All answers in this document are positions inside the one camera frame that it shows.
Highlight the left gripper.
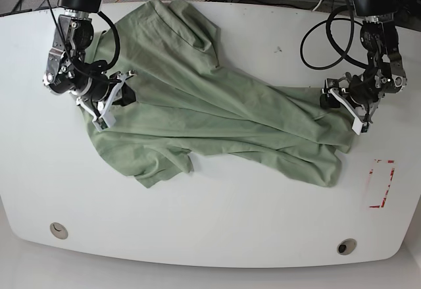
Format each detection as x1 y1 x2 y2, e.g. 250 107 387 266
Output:
320 72 385 123

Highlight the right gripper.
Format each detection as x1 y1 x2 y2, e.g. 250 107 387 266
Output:
77 70 137 107

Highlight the green t-shirt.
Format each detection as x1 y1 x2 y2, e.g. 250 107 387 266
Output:
82 0 354 188

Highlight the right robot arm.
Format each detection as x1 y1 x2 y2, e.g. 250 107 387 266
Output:
43 0 136 131

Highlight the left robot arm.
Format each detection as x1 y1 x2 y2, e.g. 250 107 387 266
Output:
320 0 407 132

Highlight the red tape rectangle marking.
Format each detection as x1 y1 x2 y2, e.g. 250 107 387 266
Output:
364 159 396 209

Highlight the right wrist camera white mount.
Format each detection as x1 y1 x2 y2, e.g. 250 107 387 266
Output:
76 72 128 132

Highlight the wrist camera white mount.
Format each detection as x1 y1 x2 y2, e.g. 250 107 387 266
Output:
328 88 370 136
76 72 128 132

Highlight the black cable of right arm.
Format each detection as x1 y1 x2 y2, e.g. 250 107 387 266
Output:
37 0 121 82

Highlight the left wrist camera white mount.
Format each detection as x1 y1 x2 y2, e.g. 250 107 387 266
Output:
328 88 370 136

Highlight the right table cable grommet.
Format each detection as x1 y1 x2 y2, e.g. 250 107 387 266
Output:
337 238 357 255

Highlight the table cable grommet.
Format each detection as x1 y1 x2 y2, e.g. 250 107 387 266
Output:
337 238 357 255
49 223 68 240

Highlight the left table cable grommet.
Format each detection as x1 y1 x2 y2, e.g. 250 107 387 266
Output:
49 223 68 240

